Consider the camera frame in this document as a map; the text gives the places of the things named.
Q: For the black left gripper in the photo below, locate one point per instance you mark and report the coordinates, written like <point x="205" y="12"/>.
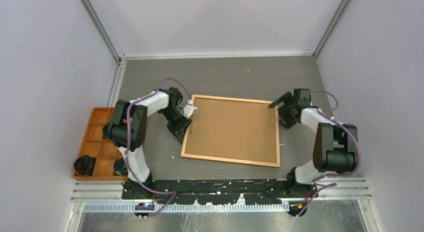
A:
<point x="179" y="130"/>

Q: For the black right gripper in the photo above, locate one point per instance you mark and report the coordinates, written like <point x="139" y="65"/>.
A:
<point x="286" y="122"/>

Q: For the brown backing board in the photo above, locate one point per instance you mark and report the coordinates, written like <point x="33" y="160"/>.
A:
<point x="232" y="128"/>

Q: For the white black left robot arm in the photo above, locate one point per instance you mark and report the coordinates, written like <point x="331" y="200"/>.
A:
<point x="127" y="128"/>

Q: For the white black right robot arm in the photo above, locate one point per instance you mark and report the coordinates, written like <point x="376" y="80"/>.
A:
<point x="336" y="151"/>

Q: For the dark striped tape roll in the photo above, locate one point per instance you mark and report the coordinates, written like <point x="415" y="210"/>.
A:
<point x="120" y="167"/>

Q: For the orange compartment tray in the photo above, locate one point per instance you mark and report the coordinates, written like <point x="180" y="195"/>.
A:
<point x="94" y="144"/>

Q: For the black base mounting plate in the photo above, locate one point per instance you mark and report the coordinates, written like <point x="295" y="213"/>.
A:
<point x="269" y="191"/>

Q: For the black tape roll lower left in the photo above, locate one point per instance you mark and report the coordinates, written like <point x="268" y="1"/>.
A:
<point x="84" y="166"/>

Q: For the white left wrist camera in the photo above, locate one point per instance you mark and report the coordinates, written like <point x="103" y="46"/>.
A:
<point x="190" y="109"/>

